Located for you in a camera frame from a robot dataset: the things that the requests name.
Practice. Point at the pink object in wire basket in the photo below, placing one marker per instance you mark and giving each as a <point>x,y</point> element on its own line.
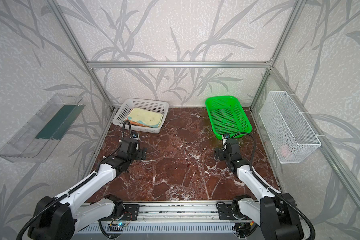
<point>286,152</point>

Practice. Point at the white wire mesh basket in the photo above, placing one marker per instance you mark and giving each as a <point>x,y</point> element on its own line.
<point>286,125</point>

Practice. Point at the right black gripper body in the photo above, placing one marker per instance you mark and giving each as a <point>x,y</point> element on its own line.
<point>219,153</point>

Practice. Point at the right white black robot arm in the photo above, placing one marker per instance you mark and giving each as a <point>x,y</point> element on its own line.
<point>274,212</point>

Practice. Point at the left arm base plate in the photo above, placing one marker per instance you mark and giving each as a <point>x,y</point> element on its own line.
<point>128,212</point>

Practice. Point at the light blue towel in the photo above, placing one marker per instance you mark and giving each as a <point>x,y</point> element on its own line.
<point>147,118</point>

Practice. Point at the aluminium frame rail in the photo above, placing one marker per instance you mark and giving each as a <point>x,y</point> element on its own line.
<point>169,64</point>

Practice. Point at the green perforated plastic basket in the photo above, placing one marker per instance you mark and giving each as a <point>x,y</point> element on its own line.
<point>227,116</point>

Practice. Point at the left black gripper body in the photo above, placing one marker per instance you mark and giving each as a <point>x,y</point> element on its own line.
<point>141,153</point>

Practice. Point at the cream orange patterned towel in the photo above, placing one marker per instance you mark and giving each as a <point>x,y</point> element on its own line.
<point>135,123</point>

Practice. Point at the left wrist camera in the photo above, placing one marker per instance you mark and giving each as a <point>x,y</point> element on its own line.
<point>135,137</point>

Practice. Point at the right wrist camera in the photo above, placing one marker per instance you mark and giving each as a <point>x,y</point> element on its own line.
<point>225,137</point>

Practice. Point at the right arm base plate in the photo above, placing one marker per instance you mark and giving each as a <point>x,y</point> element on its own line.
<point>226,212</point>

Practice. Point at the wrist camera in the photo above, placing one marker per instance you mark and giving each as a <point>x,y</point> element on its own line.
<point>135,137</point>
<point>225,137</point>

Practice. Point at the clear acrylic wall shelf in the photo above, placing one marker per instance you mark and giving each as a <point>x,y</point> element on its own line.
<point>38,138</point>

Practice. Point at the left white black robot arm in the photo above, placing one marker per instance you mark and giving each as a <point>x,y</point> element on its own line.
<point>62,216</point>

